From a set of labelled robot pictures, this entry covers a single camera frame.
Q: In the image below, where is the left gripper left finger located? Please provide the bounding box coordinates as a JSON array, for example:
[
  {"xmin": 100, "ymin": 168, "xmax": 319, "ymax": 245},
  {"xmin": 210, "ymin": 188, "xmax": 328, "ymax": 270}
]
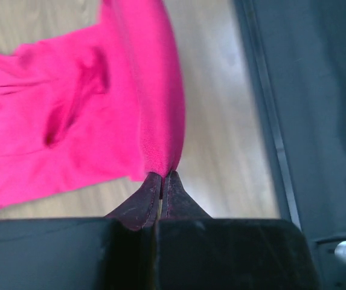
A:
[{"xmin": 0, "ymin": 173, "xmax": 162, "ymax": 289}]

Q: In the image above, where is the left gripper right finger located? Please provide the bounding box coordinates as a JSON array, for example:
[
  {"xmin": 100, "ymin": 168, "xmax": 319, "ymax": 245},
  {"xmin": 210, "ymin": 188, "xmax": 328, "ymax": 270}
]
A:
[{"xmin": 157, "ymin": 172, "xmax": 321, "ymax": 289}]

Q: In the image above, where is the magenta t shirt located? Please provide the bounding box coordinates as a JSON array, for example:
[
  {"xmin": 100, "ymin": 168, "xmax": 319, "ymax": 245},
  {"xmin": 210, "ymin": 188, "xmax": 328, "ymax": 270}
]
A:
[{"xmin": 0, "ymin": 1, "xmax": 185, "ymax": 209}]

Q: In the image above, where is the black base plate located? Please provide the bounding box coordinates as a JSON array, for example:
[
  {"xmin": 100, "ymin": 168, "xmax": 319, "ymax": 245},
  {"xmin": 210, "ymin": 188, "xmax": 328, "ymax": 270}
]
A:
[{"xmin": 235, "ymin": 1, "xmax": 346, "ymax": 289}]

